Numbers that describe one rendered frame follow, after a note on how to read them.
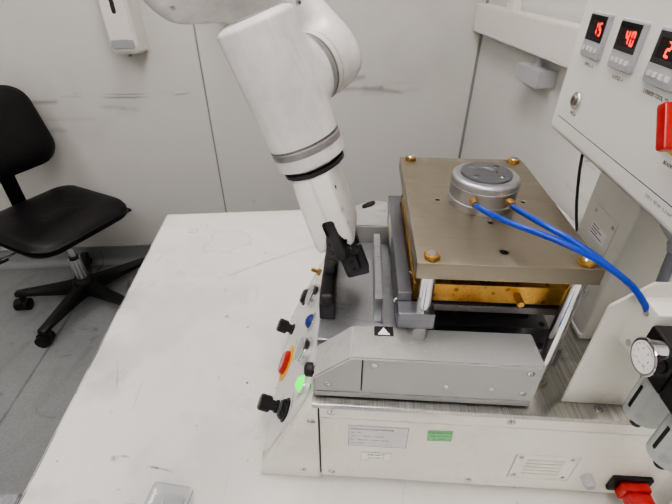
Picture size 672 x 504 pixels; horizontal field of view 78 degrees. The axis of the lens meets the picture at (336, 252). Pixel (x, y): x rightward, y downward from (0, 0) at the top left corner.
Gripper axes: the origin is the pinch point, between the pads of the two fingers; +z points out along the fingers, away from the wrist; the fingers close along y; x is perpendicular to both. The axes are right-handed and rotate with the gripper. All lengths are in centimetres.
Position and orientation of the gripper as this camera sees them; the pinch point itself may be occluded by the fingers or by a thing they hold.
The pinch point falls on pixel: (354, 261)
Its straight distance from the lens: 57.7
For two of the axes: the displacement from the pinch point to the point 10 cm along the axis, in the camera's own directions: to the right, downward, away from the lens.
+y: -0.6, 5.7, -8.2
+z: 3.4, 7.8, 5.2
